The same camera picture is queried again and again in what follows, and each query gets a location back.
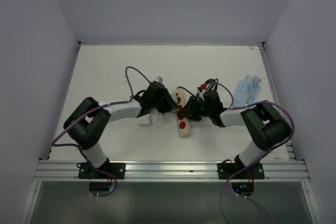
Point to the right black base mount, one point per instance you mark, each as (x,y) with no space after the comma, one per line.
(227,168)

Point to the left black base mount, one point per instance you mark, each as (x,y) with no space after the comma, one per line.
(104,172)

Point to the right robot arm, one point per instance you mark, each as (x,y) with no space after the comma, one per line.
(267,128)

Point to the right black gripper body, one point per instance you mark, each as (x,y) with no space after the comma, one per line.
(199,110)

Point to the green plug adapter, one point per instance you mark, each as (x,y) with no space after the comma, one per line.
(175,98)

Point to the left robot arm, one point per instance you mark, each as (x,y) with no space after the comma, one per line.
(88,121)

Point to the beige red power strip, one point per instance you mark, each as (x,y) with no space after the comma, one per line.
(183,123)

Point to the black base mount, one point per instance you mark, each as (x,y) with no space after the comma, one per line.
(104,172)
(227,168)

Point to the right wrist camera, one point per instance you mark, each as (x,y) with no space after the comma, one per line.
(200,90)

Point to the white USB charger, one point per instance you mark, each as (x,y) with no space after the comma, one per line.
(144,121)

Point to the light blue power strip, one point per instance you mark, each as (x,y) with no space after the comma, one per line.
(246,91)

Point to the aluminium mounting rail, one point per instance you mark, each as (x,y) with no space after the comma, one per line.
(161,171)

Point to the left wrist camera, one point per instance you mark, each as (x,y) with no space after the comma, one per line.
(159,79)

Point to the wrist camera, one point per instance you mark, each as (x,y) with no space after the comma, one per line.
(200,90)
(159,79)

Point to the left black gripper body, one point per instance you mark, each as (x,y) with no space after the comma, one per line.
(164,104)

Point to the white folding-prong adapter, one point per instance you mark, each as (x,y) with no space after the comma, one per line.
(157,118)

